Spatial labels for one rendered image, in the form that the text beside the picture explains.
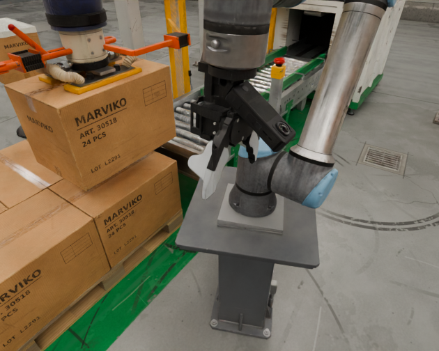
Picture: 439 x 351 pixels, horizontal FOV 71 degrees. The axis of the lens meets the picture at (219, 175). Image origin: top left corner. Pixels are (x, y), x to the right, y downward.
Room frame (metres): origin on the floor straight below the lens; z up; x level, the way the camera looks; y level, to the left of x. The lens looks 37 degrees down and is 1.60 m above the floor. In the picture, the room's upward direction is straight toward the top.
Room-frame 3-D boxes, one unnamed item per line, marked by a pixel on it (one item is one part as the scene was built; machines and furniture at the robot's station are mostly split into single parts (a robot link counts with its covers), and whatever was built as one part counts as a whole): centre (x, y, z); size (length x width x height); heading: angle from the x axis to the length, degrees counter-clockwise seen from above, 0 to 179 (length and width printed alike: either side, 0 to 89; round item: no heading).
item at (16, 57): (1.18, 0.72, 1.24); 0.10 x 0.08 x 0.06; 55
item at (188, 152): (1.70, 0.38, 0.58); 0.70 x 0.03 x 0.06; 55
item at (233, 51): (0.45, -0.02, 1.48); 0.10 x 0.09 x 0.05; 144
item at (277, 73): (1.88, -0.36, 0.50); 0.07 x 0.07 x 1.00; 55
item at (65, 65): (1.38, 0.58, 1.18); 0.34 x 0.25 x 0.06; 145
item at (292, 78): (2.79, -0.72, 0.60); 1.60 x 0.10 x 0.09; 145
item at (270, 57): (3.10, -0.28, 0.60); 1.60 x 0.10 x 0.09; 145
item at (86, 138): (1.40, 0.58, 0.91); 0.60 x 0.40 x 0.40; 145
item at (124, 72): (1.32, 0.50, 1.14); 0.34 x 0.10 x 0.05; 145
